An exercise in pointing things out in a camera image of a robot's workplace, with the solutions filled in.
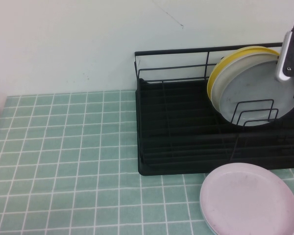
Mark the black wire dish rack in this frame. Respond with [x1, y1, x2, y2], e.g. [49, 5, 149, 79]
[134, 42, 294, 161]

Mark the black plastic drip tray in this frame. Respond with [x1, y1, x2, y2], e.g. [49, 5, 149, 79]
[135, 78, 294, 177]

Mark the grey round plate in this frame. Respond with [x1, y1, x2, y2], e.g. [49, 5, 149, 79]
[220, 59, 294, 127]

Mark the pink round plate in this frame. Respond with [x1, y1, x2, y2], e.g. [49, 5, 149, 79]
[199, 163, 294, 235]

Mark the white round plate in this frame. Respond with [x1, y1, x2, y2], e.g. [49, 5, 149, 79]
[210, 53, 283, 116]

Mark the yellow round plate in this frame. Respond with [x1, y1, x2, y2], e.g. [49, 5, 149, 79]
[206, 46, 281, 101]

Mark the green tile pattern tablecloth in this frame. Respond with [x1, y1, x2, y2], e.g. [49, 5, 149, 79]
[0, 89, 294, 235]

